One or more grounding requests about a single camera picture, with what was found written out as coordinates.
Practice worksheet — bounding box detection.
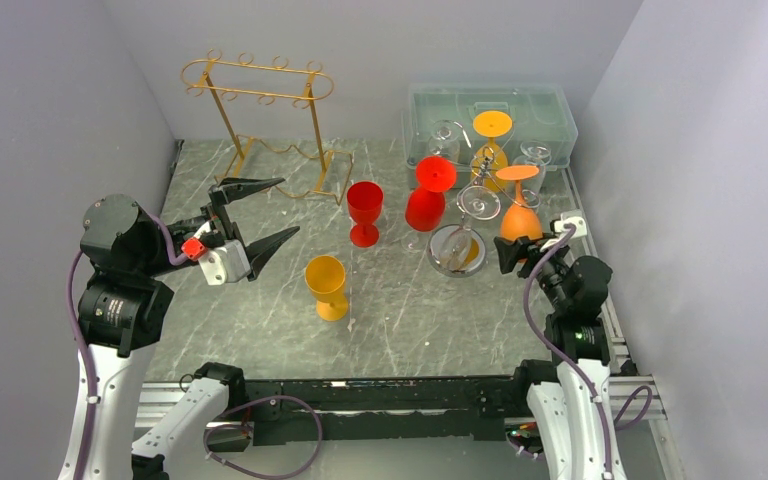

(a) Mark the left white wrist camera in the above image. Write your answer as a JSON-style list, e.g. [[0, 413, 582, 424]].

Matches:
[[198, 240, 252, 286]]

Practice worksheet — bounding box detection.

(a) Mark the orange goblet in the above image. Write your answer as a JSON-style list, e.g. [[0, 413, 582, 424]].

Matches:
[[496, 165, 543, 242]]

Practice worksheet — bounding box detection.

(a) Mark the yellow goblet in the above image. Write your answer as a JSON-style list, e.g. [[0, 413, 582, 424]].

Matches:
[[304, 255, 349, 322], [470, 110, 513, 193]]

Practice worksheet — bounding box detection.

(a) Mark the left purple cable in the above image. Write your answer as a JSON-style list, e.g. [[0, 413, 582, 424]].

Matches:
[[65, 211, 324, 480]]

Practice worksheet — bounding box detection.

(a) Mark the tall clear flute glass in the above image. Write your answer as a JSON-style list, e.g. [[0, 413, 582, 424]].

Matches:
[[439, 185, 501, 271]]

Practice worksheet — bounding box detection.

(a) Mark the clear ribbed wine glass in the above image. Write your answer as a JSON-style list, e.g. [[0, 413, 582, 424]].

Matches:
[[513, 140, 552, 209]]

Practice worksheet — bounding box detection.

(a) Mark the clear plastic storage box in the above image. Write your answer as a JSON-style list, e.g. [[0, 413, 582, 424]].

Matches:
[[402, 83, 578, 189]]

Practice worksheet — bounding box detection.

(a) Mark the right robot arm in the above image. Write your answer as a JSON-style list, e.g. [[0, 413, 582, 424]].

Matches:
[[494, 237, 627, 479]]

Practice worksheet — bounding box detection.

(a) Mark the red goblet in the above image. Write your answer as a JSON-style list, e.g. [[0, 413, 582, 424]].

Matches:
[[346, 181, 383, 248], [405, 156, 457, 232]]

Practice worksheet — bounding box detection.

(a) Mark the gold wire glass rack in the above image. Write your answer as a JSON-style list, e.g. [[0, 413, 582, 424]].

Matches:
[[179, 49, 355, 206]]

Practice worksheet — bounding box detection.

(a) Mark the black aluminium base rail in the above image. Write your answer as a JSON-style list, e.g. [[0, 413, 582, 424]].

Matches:
[[81, 374, 668, 446]]

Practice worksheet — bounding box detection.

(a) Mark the red goblet back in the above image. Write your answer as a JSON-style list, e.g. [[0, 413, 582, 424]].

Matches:
[[346, 181, 383, 248]]

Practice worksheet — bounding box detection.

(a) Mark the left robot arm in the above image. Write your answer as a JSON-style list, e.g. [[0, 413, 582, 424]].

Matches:
[[60, 177, 295, 479]]

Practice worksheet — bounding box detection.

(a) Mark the purple cable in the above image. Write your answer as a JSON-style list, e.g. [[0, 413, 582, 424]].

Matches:
[[65, 211, 324, 480], [505, 223, 654, 480]]

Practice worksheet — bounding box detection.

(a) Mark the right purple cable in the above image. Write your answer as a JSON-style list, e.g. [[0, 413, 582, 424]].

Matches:
[[505, 223, 654, 480]]

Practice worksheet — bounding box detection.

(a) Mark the clear stemless glass front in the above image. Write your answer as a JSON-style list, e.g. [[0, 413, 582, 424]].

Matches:
[[427, 120, 463, 164]]

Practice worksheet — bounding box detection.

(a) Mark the silver wire glass rack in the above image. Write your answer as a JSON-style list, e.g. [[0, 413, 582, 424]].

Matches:
[[427, 111, 543, 278]]

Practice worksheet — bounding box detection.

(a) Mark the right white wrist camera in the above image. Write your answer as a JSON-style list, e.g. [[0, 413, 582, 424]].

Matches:
[[540, 210, 589, 252]]

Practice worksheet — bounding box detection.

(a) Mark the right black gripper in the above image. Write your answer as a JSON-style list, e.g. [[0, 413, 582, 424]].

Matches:
[[496, 230, 570, 311]]

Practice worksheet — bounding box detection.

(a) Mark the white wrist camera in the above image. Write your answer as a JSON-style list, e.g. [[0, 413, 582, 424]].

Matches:
[[540, 210, 589, 252], [198, 240, 252, 286]]

